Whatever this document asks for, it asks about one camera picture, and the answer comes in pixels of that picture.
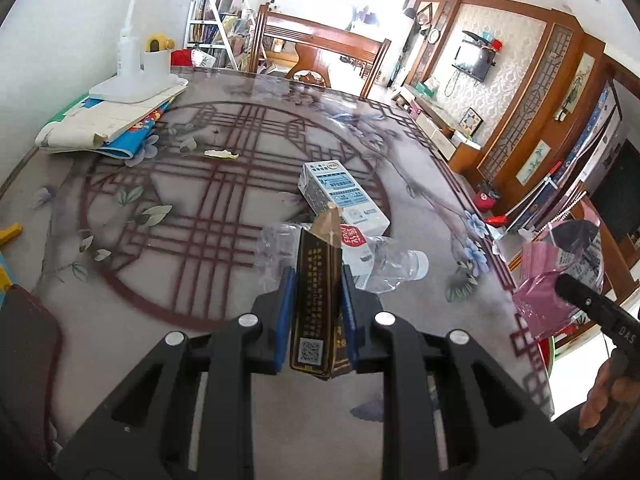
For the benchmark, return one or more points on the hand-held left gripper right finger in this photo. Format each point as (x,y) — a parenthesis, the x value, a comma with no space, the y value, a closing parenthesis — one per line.
(347,310)

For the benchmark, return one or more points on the framed picture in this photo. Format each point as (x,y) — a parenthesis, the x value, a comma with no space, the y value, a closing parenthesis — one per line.
(471,121)

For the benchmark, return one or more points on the low television cabinet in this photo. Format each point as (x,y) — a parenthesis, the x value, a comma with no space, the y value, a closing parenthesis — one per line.
(440,135)

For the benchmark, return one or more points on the tall scroll painting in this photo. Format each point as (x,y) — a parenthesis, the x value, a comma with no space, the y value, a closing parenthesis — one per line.
(580,85)

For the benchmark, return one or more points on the colourful blue picture book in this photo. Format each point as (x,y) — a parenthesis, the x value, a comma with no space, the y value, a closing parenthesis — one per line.
(132,142)

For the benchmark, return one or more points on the white blue carton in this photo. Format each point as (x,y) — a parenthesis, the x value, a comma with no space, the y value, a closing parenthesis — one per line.
(340,190)

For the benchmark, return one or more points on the small yellow toy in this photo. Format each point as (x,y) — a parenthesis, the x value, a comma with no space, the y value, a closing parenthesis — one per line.
(159,43)

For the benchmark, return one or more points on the green bamboo painting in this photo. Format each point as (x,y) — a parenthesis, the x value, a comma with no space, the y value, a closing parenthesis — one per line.
(534,162)

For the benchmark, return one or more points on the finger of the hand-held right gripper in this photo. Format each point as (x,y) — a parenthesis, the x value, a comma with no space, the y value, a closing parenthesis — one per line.
(600,310)

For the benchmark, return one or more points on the torn paper scrap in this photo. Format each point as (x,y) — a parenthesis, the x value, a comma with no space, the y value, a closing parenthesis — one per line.
(221,154)

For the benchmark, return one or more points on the round wall clock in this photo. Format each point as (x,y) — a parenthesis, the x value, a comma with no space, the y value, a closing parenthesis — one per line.
(433,35)

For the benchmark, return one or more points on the small red floor bin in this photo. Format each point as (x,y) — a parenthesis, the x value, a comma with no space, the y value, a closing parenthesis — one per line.
(484,202)

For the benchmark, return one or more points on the red plastic container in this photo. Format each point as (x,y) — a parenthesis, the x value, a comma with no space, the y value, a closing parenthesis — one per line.
(182,56)

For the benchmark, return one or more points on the wall television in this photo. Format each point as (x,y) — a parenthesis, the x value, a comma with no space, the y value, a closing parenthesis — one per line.
(472,60)

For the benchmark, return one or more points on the person's right hand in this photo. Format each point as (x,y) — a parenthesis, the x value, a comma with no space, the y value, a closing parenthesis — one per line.
(607,392)

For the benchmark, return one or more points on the pink plastic packet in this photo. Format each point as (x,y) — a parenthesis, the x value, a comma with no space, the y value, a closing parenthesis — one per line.
(540,270)

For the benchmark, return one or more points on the blue wall poster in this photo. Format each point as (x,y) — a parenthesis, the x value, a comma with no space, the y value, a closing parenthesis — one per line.
(595,130)

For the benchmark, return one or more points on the white ladder shelf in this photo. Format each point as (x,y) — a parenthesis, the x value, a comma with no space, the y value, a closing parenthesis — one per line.
(195,15)

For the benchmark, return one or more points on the stack of papers and books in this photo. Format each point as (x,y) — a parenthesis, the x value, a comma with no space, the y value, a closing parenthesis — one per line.
(85,127)

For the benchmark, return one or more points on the white desk lamp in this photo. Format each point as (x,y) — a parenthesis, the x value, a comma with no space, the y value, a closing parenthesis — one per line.
(135,87)

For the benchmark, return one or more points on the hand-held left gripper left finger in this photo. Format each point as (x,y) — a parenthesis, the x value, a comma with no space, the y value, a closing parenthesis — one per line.
(285,310)

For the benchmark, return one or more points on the crushed clear plastic bottle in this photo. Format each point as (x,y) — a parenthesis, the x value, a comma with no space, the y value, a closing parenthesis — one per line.
(395,265)

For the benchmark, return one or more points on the yellow toy block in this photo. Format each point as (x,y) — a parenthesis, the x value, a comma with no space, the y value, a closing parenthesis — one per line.
(10,234)

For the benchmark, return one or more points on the wall shelf with items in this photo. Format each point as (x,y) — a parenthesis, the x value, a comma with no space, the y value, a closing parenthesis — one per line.
(482,40)

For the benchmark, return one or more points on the red dustpan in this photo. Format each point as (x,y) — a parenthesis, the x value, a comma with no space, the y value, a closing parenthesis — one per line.
(496,220)

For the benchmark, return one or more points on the dark brown gold box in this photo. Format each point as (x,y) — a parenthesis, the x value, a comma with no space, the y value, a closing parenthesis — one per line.
(312,300)

